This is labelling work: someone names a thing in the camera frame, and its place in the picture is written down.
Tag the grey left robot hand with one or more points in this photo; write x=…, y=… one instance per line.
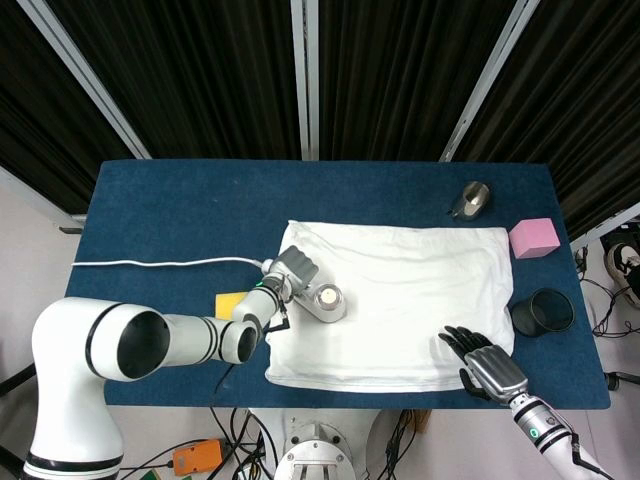
x=295, y=270

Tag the grey black right robot hand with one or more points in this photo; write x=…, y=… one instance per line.
x=495, y=367

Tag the white handheld steam iron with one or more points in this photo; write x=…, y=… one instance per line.
x=327, y=300

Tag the white cloth garment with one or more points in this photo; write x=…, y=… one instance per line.
x=400, y=280

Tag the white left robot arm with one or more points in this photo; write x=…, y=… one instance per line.
x=75, y=350

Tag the black plastic cup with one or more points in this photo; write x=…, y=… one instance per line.
x=522, y=317

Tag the yellow sponge block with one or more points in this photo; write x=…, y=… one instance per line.
x=227, y=305

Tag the blue felt table cover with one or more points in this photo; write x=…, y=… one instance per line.
x=200, y=210

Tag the black stand leg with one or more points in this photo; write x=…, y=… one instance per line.
x=620, y=377
x=15, y=382

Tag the pink foam cube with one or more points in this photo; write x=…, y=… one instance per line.
x=532, y=240

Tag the black white sneaker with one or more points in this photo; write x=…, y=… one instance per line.
x=622, y=265

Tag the stainless steel cup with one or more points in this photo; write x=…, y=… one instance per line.
x=472, y=202

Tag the white robot torso base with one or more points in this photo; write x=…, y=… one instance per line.
x=315, y=450

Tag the orange handheld controller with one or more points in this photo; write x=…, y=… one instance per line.
x=197, y=457

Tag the black pleated curtain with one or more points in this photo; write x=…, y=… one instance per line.
x=200, y=75

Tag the green flat item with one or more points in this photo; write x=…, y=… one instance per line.
x=150, y=474

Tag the white metal frame rail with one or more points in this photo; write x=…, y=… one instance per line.
x=605, y=225

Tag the white metal frame post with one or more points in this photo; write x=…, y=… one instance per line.
x=305, y=75
x=487, y=80
x=90, y=80

